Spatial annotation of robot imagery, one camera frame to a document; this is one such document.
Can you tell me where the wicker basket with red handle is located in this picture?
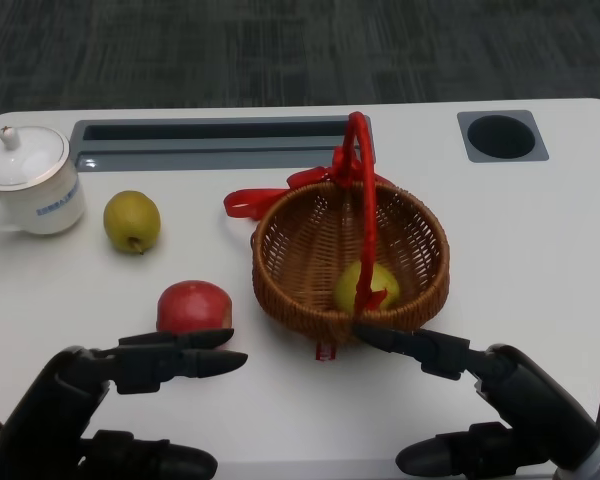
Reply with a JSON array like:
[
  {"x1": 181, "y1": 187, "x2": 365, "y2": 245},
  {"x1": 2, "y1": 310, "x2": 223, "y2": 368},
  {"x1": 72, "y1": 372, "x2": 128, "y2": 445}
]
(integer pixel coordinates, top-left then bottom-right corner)
[{"x1": 223, "y1": 110, "x2": 451, "y2": 362}]

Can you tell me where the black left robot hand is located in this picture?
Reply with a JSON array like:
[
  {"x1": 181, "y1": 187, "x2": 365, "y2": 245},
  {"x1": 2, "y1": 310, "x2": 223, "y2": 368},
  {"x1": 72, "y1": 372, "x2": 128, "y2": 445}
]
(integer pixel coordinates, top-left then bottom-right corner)
[{"x1": 0, "y1": 327, "x2": 250, "y2": 480}]

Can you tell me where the grey round cup holder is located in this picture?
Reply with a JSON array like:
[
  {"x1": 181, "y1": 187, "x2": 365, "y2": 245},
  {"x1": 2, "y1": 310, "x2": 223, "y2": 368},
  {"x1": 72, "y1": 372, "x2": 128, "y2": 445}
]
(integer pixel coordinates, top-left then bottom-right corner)
[{"x1": 456, "y1": 109, "x2": 550, "y2": 164}]

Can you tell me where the large green pear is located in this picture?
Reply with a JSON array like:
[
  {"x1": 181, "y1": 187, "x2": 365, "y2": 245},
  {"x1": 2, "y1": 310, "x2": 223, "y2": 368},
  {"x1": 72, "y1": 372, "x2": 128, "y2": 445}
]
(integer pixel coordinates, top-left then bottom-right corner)
[{"x1": 103, "y1": 189, "x2": 162, "y2": 256}]

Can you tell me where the small green pear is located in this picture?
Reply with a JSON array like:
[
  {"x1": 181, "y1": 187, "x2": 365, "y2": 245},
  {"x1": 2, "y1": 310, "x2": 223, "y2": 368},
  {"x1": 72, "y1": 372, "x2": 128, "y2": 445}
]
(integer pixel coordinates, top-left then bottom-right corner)
[{"x1": 334, "y1": 261, "x2": 401, "y2": 314}]

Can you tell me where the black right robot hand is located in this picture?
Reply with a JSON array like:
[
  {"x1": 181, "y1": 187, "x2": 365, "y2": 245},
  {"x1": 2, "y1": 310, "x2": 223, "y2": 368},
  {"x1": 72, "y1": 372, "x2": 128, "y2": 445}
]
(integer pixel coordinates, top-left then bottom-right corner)
[{"x1": 354, "y1": 322, "x2": 600, "y2": 480}]

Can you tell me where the white ceramic mug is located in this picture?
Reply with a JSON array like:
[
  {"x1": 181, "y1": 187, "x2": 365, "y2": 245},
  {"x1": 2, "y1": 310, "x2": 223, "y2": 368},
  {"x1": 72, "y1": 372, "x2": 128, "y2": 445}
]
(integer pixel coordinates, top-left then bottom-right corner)
[{"x1": 0, "y1": 124, "x2": 87, "y2": 236}]

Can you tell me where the white mug lid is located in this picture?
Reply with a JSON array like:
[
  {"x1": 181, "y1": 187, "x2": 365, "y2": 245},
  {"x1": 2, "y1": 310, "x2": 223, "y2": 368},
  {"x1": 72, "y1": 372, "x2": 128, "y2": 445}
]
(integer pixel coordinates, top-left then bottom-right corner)
[{"x1": 0, "y1": 124, "x2": 71, "y2": 192}]

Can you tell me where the grey table slot tray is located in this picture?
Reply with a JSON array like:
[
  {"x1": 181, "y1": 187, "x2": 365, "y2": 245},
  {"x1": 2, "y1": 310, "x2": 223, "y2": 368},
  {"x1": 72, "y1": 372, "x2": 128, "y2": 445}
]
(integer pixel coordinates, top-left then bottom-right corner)
[{"x1": 69, "y1": 115, "x2": 376, "y2": 173}]

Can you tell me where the red apple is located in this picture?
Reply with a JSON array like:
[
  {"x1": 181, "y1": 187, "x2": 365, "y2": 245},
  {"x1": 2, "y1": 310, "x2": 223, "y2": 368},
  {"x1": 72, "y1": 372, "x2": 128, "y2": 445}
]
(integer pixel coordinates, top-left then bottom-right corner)
[{"x1": 156, "y1": 279, "x2": 234, "y2": 351}]

